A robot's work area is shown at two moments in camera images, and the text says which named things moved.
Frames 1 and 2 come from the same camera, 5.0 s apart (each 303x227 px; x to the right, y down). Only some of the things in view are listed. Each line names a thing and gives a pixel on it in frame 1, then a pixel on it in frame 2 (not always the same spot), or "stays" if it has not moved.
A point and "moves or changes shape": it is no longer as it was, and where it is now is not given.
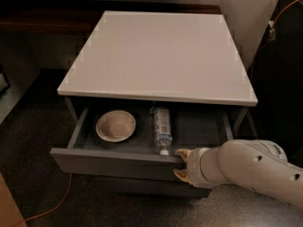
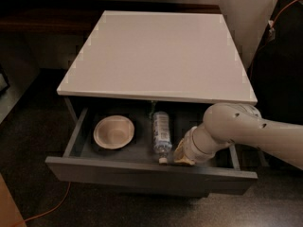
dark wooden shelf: (75, 17) stays
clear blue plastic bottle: (163, 138) moves or changes shape
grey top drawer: (137, 156) moves or changes shape
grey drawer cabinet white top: (148, 83) stays
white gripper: (194, 166) → (190, 141)
